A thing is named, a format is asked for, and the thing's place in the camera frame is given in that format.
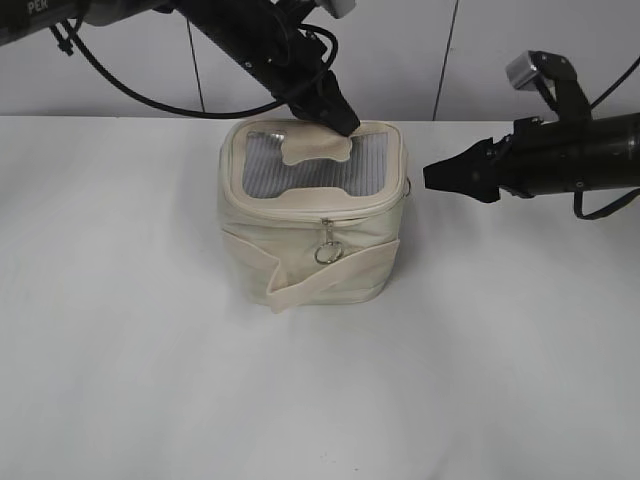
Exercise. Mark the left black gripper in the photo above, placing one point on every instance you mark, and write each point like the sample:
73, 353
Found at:
270, 41

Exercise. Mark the cream canvas zipper bag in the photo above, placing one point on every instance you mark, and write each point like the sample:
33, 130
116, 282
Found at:
308, 216

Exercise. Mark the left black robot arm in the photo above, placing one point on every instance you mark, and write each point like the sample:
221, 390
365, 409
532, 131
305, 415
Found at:
65, 18

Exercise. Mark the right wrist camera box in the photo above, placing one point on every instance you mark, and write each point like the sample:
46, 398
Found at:
555, 79

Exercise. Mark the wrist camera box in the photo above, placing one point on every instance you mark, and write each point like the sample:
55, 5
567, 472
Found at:
555, 79
337, 8

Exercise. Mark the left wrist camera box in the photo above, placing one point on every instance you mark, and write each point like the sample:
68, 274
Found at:
337, 8

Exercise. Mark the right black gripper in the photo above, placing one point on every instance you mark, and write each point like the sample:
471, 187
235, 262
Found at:
545, 159

